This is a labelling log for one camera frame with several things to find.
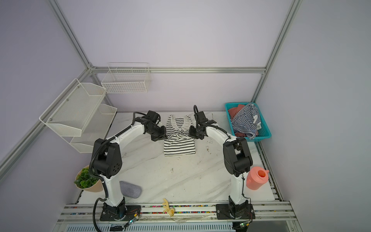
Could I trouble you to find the black white striped tank top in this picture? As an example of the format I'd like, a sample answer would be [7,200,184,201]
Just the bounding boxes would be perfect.
[163,115,196,156]

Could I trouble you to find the navy striped tank top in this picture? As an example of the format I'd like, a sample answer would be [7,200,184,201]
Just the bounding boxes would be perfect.
[231,103,261,139]

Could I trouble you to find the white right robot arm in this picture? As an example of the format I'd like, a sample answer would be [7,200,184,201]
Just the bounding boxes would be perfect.
[189,105,253,205]

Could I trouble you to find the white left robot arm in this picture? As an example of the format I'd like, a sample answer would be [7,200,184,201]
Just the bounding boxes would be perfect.
[89,111,167,207]

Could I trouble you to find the red tank top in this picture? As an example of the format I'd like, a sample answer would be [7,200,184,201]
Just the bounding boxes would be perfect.
[228,104,245,119]

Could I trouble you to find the grey felt pouch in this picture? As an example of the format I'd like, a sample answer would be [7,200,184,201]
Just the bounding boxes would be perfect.
[119,181,142,199]

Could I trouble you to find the white mesh two-tier shelf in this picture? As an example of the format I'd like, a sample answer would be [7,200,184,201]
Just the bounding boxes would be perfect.
[39,79,117,153]

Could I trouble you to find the yellow banana toy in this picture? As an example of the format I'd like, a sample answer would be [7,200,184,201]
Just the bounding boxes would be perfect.
[162,198,175,217]

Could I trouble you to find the potted green plant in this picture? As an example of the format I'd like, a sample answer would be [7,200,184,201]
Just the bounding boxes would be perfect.
[74,166,103,192]

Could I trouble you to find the white wire wall basket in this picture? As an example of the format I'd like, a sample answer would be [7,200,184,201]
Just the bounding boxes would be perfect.
[101,62,152,94]

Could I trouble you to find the aluminium frame rail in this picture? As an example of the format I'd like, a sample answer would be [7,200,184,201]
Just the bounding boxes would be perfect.
[91,67,266,74]

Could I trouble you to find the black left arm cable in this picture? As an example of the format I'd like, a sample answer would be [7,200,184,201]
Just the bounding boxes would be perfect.
[92,173,109,232]

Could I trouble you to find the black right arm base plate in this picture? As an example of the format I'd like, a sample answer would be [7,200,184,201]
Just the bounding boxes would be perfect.
[215,199,256,220]

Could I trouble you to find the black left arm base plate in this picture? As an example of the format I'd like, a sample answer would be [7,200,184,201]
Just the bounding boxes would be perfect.
[100,203,142,221]

